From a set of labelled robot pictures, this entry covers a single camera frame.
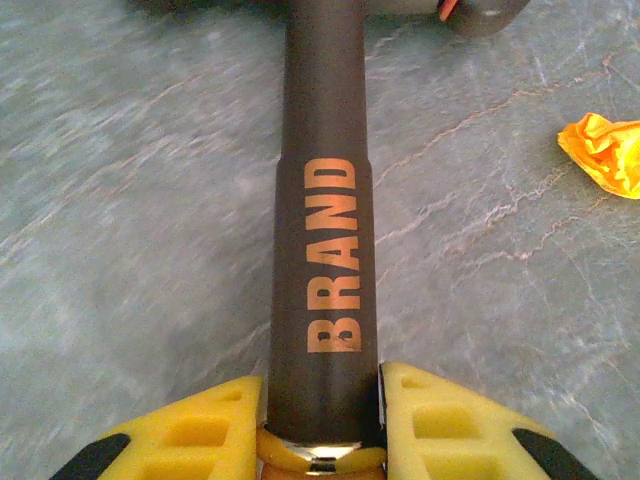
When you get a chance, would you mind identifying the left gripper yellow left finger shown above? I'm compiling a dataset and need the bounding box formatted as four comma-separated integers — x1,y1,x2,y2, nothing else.
49,375,265,480

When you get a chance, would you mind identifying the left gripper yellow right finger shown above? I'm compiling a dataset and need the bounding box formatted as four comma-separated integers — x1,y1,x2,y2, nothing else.
378,360,601,480

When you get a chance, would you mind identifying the orange paper scrap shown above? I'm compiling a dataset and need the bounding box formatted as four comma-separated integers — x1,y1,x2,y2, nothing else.
556,112,640,201

